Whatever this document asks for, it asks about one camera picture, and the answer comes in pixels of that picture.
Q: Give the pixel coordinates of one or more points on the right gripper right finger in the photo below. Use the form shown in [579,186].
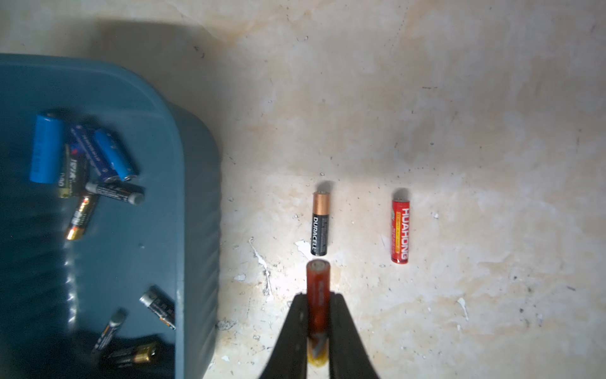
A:
[347,355]

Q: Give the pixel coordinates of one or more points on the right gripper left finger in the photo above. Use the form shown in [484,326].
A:
[289,356]

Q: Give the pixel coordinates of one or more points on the red orange battery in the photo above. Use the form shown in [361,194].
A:
[318,299]

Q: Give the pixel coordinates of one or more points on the red Huahong battery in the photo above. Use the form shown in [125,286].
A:
[400,232]

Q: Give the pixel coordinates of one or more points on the teal plastic storage tray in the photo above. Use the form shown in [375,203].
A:
[57,296]

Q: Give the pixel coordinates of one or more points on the slim black silver battery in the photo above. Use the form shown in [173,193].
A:
[113,326]

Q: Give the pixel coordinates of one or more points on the black gold battery in tray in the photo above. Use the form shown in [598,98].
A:
[82,216]

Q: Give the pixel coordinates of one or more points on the black yellow battery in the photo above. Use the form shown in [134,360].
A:
[74,172]

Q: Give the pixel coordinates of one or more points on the dark blue battery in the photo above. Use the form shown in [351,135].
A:
[84,138]

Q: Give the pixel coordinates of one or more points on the light blue battery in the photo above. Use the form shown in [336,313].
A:
[47,149]

